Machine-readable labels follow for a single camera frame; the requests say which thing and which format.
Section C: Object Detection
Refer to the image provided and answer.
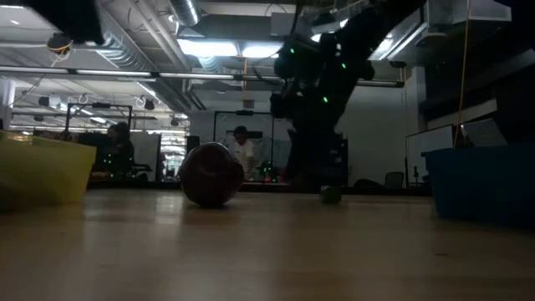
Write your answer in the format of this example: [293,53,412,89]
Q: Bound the blue plastic basket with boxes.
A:
[425,144,535,229]

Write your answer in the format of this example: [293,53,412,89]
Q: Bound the tilted grey monitor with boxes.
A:
[461,118,509,147]

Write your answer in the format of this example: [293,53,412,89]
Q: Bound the white cabinet panel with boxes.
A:
[132,131,162,181]

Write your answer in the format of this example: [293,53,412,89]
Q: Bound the yellow plastic basket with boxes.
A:
[0,130,97,210]

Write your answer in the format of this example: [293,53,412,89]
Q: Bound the grey ceiling box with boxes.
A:
[270,12,298,39]

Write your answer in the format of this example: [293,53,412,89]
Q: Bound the ceiling light panel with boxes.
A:
[241,43,285,60]
[177,38,239,58]

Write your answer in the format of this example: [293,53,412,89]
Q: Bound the white board panel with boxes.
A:
[405,124,456,185]

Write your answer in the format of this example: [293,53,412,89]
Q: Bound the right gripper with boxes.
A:
[290,79,350,191]

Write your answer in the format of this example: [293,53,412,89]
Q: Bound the person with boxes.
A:
[227,125,256,179]
[91,121,137,179]

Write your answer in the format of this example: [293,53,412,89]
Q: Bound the small green pepper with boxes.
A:
[319,186,343,206]

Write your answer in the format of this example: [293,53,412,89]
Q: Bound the long silver ceiling rail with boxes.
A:
[0,65,405,89]

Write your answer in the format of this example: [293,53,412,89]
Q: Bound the round silver air duct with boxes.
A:
[168,0,202,27]

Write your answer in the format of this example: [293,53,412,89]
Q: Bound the dark red apple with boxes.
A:
[179,141,246,208]

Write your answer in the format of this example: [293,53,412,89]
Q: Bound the black office chair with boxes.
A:
[384,171,405,190]

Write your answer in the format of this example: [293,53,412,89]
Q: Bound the black rig frame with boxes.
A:
[64,102,134,143]
[212,110,276,176]

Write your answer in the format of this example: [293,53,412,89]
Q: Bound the dark wall shelving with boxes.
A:
[417,45,535,143]

